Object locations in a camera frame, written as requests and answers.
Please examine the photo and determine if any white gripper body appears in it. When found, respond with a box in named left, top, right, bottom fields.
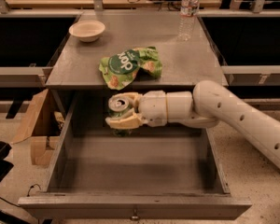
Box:
left=138, top=91, right=167, bottom=127

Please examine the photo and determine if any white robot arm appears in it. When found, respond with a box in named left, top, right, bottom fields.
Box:
left=105, top=80, right=280, bottom=169

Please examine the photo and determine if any green soda can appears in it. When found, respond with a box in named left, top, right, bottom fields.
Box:
left=108, top=97, right=133, bottom=137

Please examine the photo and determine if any grey cabinet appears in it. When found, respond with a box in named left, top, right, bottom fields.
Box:
left=44, top=10, right=229, bottom=123

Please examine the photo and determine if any green chip bag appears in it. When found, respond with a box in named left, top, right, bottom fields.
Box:
left=99, top=47, right=162, bottom=91

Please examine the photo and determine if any clear plastic water bottle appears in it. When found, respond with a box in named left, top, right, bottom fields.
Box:
left=178, top=0, right=200, bottom=41

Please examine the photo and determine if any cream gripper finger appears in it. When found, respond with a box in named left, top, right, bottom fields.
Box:
left=105, top=108, right=143, bottom=130
left=114, top=92, right=142, bottom=106

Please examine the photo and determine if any brown cardboard box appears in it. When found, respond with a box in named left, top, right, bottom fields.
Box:
left=11, top=89, right=64, bottom=166

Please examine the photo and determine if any black cable on floor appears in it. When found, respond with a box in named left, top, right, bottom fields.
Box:
left=0, top=183, right=42, bottom=208

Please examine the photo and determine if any grey open top drawer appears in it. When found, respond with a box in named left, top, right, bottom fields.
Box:
left=19, top=92, right=251, bottom=220

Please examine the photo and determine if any white bowl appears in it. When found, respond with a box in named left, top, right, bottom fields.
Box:
left=69, top=21, right=105, bottom=42

